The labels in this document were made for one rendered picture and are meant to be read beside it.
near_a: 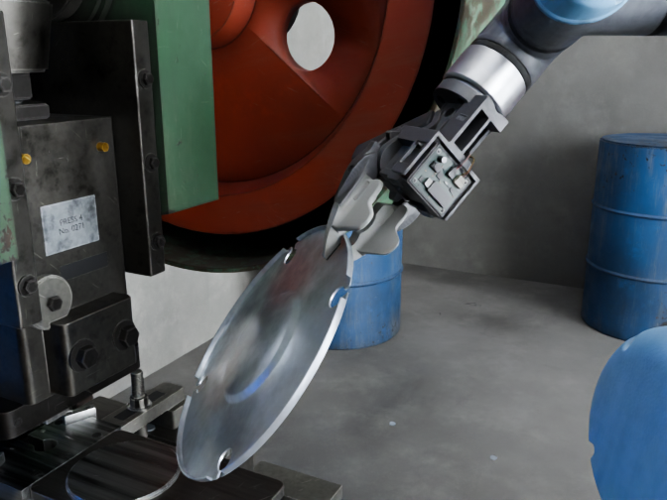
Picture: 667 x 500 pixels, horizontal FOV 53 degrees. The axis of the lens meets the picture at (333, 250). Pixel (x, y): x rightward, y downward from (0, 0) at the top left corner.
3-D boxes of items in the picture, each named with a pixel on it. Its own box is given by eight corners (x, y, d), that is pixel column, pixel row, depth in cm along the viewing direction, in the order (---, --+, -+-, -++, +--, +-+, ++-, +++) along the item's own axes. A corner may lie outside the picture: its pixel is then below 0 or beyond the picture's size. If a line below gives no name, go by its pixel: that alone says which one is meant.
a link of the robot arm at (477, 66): (453, 45, 70) (494, 100, 74) (425, 77, 69) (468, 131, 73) (498, 43, 63) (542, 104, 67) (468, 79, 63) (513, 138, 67)
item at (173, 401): (199, 412, 104) (195, 350, 101) (120, 468, 90) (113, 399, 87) (168, 403, 107) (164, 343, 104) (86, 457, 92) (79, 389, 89)
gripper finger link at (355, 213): (326, 252, 61) (391, 178, 62) (301, 237, 67) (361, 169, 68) (346, 272, 63) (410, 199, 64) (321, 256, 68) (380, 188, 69)
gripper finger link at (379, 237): (351, 277, 63) (411, 200, 64) (325, 260, 68) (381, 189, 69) (372, 295, 65) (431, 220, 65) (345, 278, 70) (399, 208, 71)
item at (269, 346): (150, 509, 69) (143, 506, 69) (231, 295, 89) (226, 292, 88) (317, 436, 51) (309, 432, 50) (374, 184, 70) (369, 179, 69)
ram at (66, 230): (163, 358, 79) (143, 102, 71) (61, 417, 67) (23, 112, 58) (58, 332, 87) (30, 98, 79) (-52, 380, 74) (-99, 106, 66)
